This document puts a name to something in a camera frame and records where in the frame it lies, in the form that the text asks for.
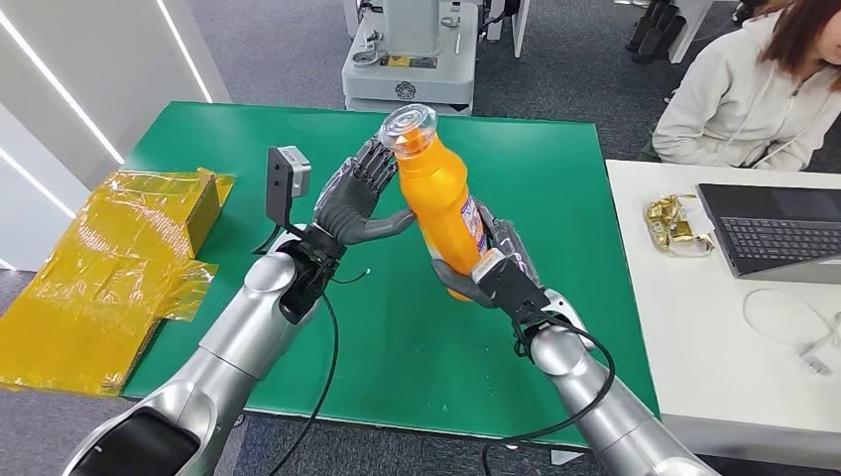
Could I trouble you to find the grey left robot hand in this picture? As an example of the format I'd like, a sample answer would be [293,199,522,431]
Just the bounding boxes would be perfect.
[312,136,417,248]

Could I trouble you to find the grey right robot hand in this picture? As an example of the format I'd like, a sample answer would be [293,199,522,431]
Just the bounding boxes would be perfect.
[431,199,546,310]

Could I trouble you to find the orange plastic bottle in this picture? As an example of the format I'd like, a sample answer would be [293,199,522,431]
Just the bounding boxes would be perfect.
[379,103,491,302]

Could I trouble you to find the grey machine base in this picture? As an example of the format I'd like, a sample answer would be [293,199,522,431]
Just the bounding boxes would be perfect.
[340,0,479,117]

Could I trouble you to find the gold foil snack packet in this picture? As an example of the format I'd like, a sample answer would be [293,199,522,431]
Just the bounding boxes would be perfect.
[644,193,716,258]

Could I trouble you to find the white desk leg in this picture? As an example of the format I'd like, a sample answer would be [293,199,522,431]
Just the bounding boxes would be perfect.
[509,0,531,60]

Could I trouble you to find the yellow tape-wrapped cardboard box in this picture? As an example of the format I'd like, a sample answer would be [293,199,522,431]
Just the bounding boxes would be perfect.
[0,168,236,398]

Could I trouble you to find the dark grey laptop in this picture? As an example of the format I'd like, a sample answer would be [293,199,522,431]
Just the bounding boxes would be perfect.
[694,182,841,286]

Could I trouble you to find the person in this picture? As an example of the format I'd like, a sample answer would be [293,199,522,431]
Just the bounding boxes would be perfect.
[640,0,841,174]

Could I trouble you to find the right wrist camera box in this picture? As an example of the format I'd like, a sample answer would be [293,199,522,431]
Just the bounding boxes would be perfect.
[470,248,553,324]

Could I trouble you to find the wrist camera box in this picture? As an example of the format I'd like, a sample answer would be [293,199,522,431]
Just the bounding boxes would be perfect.
[470,248,553,324]
[265,145,312,231]

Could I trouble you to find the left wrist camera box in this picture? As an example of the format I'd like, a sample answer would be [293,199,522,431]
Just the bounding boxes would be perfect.
[265,145,312,231]

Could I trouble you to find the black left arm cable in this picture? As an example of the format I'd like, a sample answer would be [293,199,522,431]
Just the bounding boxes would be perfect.
[266,292,341,476]

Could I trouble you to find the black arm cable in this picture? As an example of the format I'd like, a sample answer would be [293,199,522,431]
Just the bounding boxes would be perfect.
[481,314,618,476]
[266,292,341,476]

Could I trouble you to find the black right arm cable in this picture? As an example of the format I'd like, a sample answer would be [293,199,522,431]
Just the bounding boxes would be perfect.
[481,314,618,476]

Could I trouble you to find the white cable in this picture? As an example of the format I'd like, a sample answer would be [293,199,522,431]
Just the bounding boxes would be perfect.
[742,288,841,378]

